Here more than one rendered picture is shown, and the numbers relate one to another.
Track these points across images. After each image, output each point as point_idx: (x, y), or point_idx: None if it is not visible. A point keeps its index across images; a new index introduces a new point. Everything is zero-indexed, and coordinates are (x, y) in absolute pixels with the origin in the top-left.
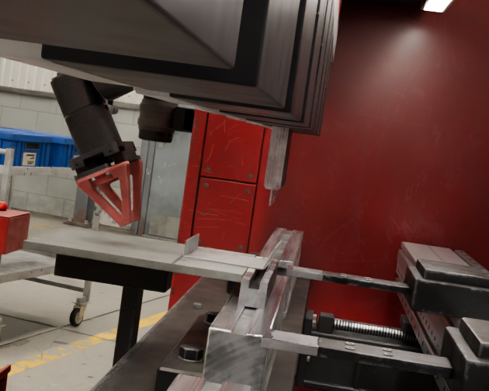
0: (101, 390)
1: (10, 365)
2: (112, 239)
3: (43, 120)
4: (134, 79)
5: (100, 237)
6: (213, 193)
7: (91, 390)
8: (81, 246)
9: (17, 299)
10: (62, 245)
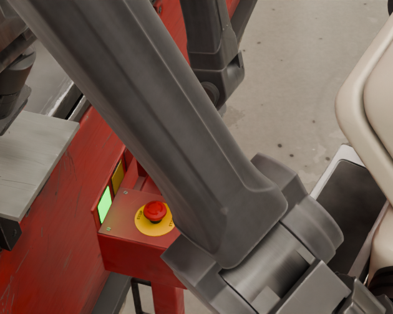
0: (45, 113)
1: (90, 209)
2: None
3: None
4: None
5: None
6: None
7: (51, 112)
8: (32, 123)
9: None
10: (48, 119)
